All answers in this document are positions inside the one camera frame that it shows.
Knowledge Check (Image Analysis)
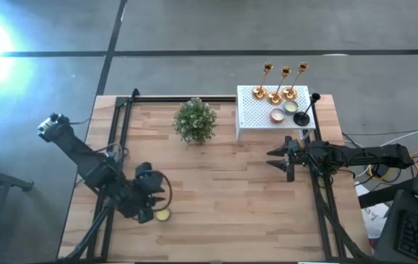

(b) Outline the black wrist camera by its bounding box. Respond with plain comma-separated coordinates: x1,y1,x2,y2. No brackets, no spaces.
306,141,333,169
135,162,166,194

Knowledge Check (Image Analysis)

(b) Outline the gold candlestick holder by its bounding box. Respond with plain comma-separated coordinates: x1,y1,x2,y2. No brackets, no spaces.
281,61,309,102
252,62,274,100
267,65,292,106

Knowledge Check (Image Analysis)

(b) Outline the black aluminium table frame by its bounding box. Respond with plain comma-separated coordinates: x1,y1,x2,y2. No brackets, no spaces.
60,87,371,264

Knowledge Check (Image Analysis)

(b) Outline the yellow cable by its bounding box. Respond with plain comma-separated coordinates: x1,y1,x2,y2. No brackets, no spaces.
367,148,418,183

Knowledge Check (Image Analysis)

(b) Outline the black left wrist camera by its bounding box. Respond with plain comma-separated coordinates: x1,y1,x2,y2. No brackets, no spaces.
135,162,166,194

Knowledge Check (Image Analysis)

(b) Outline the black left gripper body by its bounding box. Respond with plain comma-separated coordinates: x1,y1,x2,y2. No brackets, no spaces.
119,190,155,225

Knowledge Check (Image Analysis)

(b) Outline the black candlestick holder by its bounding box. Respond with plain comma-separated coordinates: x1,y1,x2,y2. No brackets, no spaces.
293,92,321,127

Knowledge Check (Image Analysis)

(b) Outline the dark floral candle tin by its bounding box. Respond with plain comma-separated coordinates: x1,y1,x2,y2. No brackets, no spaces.
155,208,172,222

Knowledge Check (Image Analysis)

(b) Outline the white paper sheet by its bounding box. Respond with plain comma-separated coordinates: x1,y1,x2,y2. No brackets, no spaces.
353,181,389,241

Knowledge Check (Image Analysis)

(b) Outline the black metal stand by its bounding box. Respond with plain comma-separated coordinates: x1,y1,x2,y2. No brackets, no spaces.
0,146,34,264

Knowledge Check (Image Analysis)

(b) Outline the orange patterned candle tin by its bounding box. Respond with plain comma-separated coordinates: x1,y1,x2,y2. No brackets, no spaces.
269,108,286,124

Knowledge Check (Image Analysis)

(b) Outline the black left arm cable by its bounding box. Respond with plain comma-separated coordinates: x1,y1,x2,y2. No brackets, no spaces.
153,169,174,213

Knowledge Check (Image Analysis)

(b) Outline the white perforated metal shelf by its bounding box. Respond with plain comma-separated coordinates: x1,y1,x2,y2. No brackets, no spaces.
235,84,318,142

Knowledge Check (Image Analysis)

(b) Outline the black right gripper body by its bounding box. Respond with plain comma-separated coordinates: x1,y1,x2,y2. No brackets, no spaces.
285,136,307,183

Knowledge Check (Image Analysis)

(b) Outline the blue patterned candle tin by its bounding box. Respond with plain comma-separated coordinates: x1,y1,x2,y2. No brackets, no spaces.
283,100,299,116

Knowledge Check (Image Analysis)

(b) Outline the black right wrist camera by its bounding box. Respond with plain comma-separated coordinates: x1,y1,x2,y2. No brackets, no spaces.
306,141,333,169

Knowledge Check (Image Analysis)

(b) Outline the artificial plant in black pot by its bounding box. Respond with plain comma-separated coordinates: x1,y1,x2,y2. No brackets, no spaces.
172,96,219,146

